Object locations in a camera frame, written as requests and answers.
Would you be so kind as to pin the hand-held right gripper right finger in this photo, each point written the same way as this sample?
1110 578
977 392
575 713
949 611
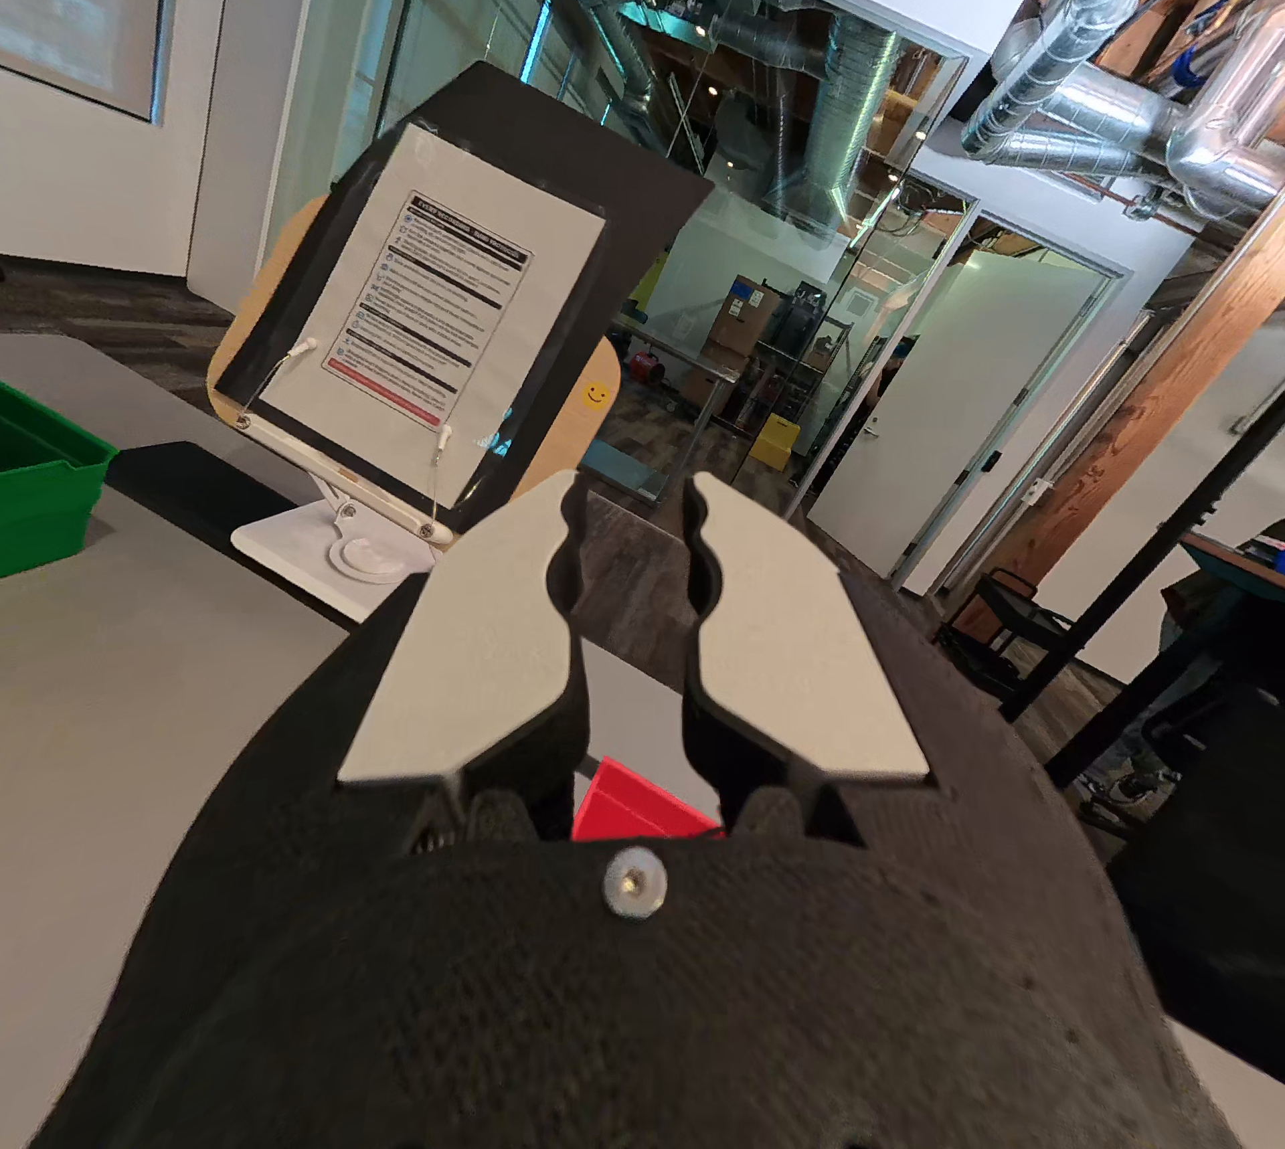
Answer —
803 668

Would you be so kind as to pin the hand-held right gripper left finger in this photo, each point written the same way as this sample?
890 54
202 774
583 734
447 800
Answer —
472 668

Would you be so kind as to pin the red plastic bin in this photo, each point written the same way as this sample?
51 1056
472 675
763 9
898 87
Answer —
632 806

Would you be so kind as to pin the green plastic bin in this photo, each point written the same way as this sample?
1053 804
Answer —
45 486

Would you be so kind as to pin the small yellow box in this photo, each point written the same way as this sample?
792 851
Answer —
776 440

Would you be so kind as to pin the frosted glass door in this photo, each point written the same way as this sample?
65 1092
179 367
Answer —
964 407

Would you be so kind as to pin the black desk mat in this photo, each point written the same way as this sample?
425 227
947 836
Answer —
213 486

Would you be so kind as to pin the cardboard box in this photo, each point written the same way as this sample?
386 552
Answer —
745 317

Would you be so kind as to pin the wooden instruction board stand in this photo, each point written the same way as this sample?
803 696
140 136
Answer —
454 303

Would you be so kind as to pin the wooden standing desk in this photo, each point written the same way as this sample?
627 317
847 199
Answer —
1235 555

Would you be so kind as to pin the black office chair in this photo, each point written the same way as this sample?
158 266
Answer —
1207 869

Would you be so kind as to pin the silver insulated pipes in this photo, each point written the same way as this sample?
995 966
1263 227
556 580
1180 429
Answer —
1104 95

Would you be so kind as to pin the glass partition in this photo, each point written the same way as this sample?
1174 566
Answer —
502 14

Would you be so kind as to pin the wooden support post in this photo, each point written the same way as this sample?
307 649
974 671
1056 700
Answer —
1167 407

